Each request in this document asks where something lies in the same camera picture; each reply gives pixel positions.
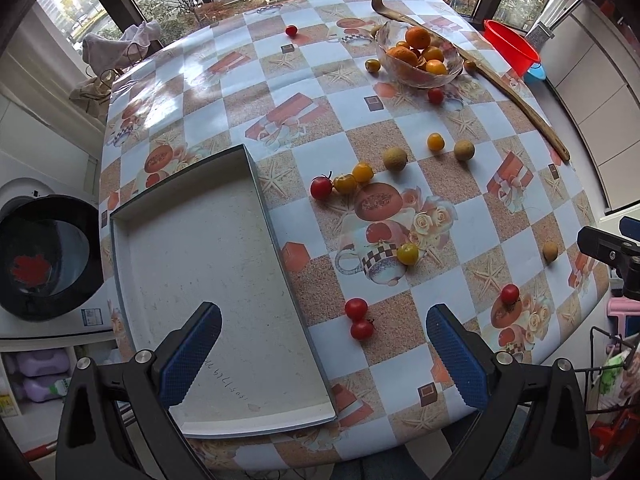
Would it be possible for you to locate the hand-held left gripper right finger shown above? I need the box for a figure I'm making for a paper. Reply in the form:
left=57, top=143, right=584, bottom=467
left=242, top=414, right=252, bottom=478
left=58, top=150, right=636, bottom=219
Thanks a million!
left=425, top=302, right=593, bottom=480

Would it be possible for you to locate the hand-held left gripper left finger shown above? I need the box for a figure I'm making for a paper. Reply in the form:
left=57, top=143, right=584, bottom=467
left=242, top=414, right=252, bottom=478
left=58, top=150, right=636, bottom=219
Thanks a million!
left=55, top=301, right=223, bottom=480

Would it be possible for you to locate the shallow white tray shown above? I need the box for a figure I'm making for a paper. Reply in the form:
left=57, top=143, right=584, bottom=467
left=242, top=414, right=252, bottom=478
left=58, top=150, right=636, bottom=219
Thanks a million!
left=109, top=144, right=338, bottom=440

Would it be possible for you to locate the pink plastic stool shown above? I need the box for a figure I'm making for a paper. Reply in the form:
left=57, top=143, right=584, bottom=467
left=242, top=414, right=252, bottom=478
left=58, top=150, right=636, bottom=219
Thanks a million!
left=607, top=295, right=640, bottom=336

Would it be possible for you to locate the white washing machine stand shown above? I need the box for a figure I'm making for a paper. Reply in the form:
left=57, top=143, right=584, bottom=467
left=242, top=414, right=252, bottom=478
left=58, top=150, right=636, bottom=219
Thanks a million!
left=0, top=332, right=131, bottom=461

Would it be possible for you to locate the white cabinet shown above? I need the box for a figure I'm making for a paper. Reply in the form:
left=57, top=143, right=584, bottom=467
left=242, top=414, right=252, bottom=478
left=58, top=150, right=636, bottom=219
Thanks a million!
left=540, top=0, right=640, bottom=211

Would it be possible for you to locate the purple detergent bottle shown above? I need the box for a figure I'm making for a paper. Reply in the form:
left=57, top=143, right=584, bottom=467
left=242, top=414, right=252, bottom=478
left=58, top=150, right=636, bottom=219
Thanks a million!
left=20, top=377, right=68, bottom=403
left=17, top=350, right=71, bottom=376

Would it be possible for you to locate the white washing machine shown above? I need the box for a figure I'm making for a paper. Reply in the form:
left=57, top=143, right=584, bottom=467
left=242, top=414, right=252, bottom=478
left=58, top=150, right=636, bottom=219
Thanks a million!
left=0, top=150, right=115, bottom=338

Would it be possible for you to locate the red plastic item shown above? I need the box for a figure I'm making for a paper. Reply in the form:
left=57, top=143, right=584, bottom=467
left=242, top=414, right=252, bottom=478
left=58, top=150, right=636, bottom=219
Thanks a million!
left=590, top=410, right=636, bottom=456

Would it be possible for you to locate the grey grated item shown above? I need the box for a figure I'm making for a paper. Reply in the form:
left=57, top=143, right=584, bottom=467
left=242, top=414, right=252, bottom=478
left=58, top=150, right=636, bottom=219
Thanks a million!
left=527, top=22, right=556, bottom=48

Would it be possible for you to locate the red cherry tomato with stem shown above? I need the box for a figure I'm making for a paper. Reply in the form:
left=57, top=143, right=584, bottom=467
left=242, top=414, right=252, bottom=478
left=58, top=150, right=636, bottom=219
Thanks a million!
left=310, top=172, right=334, bottom=200

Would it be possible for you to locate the red plastic basin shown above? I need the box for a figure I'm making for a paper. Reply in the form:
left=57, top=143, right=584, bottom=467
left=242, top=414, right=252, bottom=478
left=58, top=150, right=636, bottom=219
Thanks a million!
left=482, top=19, right=542, bottom=78

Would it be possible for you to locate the clear glass bowl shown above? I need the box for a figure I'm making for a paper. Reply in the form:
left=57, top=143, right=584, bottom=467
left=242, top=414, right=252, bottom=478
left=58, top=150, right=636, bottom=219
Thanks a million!
left=375, top=21, right=463, bottom=89

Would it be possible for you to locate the large orange mandarin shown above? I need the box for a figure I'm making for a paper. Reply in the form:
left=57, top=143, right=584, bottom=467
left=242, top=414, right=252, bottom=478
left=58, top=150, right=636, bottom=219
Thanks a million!
left=404, top=26, right=432, bottom=51
left=386, top=46, right=420, bottom=67

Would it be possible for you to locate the beige cloth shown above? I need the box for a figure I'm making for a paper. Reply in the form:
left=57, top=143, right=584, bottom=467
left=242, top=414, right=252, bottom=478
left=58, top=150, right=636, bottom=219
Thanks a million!
left=70, top=67, right=121, bottom=118

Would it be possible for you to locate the white cloth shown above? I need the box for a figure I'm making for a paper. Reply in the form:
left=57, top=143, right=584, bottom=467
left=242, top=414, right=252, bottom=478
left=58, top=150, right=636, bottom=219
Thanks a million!
left=82, top=21, right=163, bottom=73

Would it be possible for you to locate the black wire rack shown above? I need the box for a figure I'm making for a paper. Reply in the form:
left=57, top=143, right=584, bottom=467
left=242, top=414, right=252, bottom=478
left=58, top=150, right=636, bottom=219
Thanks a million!
left=590, top=327, right=640, bottom=416

